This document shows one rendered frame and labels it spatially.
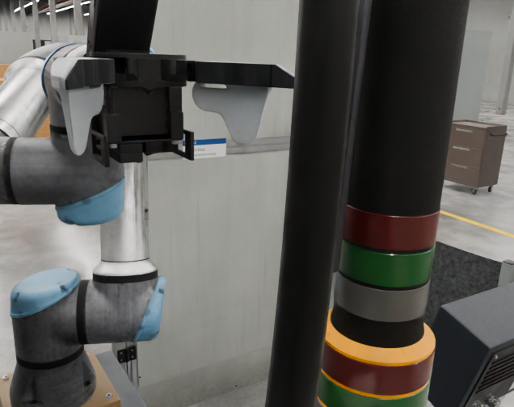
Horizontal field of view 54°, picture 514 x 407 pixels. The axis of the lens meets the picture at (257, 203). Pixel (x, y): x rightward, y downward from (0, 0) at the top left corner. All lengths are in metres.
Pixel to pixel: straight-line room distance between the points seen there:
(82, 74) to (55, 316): 0.67
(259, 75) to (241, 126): 0.04
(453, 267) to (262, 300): 0.93
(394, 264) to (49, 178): 0.45
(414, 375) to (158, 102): 0.28
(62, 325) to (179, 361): 1.58
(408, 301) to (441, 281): 2.08
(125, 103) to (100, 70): 0.05
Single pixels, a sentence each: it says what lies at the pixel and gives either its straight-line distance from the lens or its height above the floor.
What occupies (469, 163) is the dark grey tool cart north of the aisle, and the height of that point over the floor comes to 0.41.
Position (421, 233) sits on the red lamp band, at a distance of 0.17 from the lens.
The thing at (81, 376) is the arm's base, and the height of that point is 1.10.
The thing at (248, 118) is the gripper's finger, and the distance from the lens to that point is 0.38.
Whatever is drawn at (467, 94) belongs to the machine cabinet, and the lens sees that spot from 10.74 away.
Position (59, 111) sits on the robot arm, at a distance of 0.56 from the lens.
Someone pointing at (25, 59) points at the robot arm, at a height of 1.65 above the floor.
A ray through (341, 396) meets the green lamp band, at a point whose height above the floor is 1.55.
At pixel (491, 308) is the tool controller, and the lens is 1.01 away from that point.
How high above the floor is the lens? 1.67
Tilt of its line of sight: 16 degrees down
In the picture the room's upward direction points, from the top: 2 degrees clockwise
